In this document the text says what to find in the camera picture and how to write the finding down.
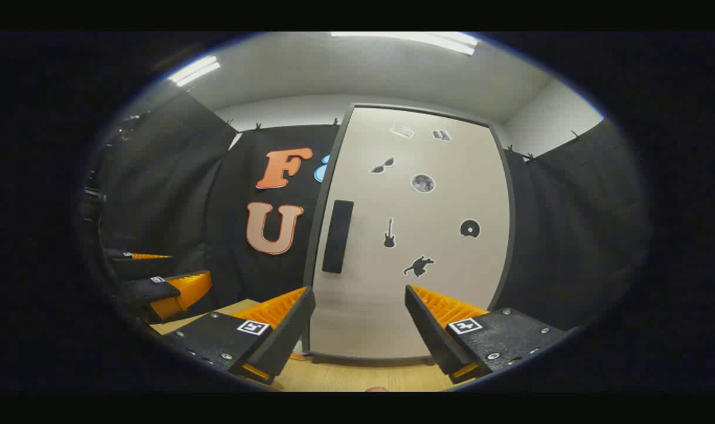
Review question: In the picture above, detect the black door handle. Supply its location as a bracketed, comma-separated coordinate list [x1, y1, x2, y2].
[321, 199, 355, 275]

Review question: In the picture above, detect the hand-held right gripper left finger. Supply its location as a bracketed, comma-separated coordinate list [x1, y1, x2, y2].
[160, 286, 317, 386]

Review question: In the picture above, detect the grey cabinet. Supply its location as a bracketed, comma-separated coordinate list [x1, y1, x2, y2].
[302, 101, 517, 363]

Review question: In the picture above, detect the white cabinet door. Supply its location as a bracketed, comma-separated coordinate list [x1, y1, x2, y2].
[313, 106, 511, 357]

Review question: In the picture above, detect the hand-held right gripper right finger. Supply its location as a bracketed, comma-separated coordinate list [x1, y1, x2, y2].
[405, 284, 567, 385]

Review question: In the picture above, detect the black backdrop cloth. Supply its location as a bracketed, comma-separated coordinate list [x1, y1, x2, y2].
[87, 91, 653, 330]

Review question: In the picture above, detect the long ceiling light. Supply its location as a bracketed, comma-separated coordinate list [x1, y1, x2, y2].
[329, 31, 481, 57]
[168, 55, 221, 88]

